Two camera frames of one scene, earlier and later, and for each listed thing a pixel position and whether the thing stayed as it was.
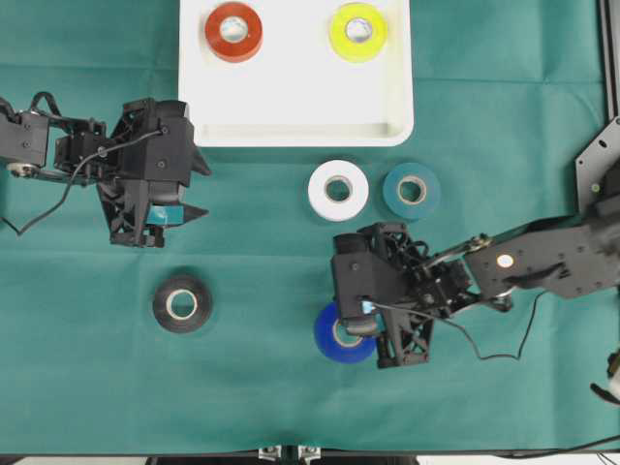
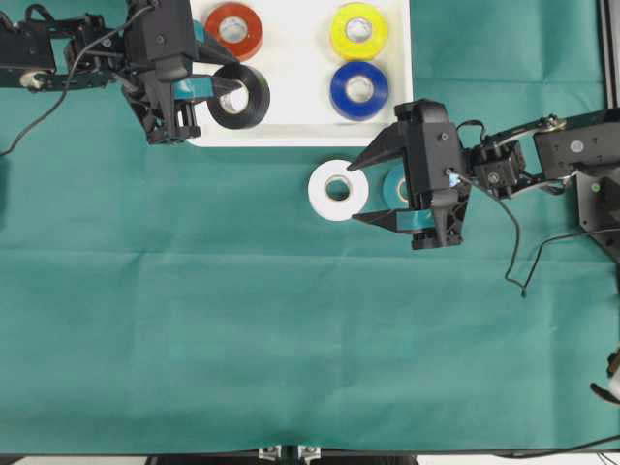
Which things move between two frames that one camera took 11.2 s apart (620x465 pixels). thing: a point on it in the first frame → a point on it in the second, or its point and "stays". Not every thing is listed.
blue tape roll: [325, 336] → [354, 109]
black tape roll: [182, 303] → [243, 97]
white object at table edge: [611, 392] stays
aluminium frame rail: [609, 19] stays
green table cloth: [208, 344] stays
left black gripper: [122, 194] → [150, 89]
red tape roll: [233, 32] stays
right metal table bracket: [308, 452] stays
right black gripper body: [406, 336] → [436, 215]
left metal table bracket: [270, 453] stays
